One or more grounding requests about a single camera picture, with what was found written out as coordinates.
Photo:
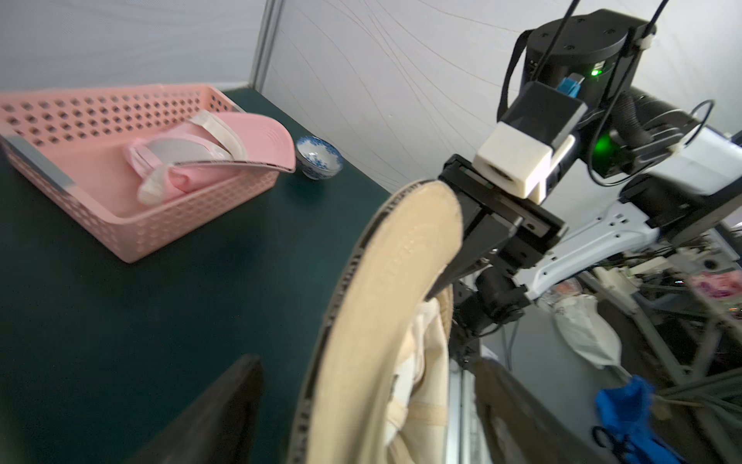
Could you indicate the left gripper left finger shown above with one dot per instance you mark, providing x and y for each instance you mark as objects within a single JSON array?
[{"x": 219, "y": 426}]

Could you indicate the pink plastic basket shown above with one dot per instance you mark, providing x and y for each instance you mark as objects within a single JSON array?
[{"x": 70, "y": 143}]

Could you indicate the blue white porcelain bowl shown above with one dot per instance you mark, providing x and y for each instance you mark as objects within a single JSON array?
[{"x": 318, "y": 159}]

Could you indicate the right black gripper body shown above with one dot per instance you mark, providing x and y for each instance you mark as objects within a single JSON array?
[{"x": 502, "y": 236}]

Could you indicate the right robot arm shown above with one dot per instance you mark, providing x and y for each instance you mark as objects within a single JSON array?
[{"x": 676, "y": 176}]

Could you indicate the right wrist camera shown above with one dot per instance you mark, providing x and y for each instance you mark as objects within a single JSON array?
[{"x": 530, "y": 141}]

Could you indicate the beige baseball cap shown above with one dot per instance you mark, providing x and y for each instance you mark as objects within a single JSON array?
[{"x": 376, "y": 390}]

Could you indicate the white plastic bag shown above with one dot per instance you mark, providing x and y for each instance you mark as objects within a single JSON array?
[{"x": 584, "y": 330}]

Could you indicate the pink baseball cap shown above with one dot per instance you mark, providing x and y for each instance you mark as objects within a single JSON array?
[{"x": 207, "y": 149}]

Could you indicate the blue cloth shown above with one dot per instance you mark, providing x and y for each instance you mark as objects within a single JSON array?
[{"x": 625, "y": 430}]

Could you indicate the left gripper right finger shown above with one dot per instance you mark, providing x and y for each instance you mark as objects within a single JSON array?
[{"x": 517, "y": 428}]

